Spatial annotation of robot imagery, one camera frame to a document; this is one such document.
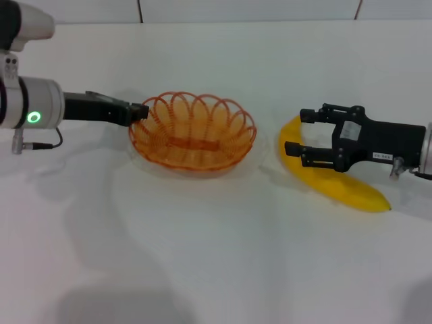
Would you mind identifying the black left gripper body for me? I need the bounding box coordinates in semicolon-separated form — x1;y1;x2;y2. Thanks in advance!
62;90;134;128

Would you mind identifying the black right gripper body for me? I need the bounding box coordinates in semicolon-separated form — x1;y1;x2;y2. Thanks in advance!
331;105;427;173

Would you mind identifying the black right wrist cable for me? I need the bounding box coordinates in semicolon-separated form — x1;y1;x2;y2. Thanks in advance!
404;167;432;179

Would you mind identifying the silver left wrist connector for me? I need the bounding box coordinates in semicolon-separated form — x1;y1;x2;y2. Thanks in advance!
11;129;53;155

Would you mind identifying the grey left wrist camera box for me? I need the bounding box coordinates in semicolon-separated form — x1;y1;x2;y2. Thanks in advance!
0;0;56;52

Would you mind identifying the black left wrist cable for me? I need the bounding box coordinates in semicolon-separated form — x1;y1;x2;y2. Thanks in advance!
49;127;65;149

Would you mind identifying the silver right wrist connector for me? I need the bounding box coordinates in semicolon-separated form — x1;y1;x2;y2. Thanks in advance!
389;157;406;180

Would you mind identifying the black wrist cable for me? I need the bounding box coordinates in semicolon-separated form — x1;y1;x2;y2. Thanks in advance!
404;167;432;179
49;127;65;149

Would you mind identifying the orange wire basket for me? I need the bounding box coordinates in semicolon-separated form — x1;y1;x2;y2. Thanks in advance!
128;90;257;173

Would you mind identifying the yellow banana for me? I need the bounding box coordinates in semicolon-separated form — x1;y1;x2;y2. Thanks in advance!
277;115;392;213

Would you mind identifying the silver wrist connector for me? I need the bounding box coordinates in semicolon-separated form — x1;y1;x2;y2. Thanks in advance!
389;157;406;180
11;129;53;155

